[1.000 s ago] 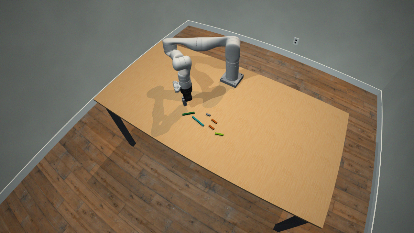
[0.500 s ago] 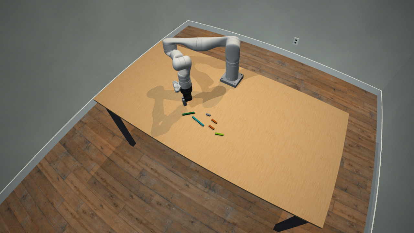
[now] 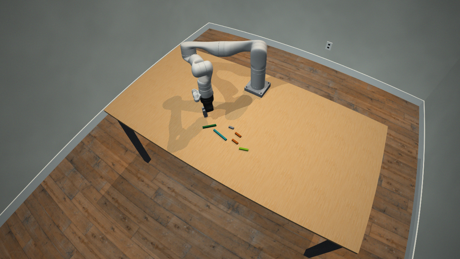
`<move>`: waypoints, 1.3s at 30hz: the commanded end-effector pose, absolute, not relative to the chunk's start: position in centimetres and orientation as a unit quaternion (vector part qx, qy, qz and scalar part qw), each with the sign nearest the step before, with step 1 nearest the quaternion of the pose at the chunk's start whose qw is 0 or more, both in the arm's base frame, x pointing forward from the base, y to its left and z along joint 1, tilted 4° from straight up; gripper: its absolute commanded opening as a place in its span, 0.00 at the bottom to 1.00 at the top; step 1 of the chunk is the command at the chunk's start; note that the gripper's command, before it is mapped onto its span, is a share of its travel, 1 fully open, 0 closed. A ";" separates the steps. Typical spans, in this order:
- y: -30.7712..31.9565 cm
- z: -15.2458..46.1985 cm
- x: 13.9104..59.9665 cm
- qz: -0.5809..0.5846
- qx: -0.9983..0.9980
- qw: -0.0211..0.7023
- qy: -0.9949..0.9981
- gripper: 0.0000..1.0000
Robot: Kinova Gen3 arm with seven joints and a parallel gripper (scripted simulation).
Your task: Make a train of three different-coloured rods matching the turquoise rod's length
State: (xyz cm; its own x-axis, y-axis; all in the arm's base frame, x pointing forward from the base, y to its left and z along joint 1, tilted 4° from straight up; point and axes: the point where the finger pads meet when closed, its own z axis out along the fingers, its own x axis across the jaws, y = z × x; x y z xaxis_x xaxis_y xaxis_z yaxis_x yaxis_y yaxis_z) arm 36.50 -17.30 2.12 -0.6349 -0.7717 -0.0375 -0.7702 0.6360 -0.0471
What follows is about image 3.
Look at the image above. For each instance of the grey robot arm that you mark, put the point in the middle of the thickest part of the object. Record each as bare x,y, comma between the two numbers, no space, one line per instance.
203,69

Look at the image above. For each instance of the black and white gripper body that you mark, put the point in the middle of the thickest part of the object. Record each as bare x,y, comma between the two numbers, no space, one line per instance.
206,97

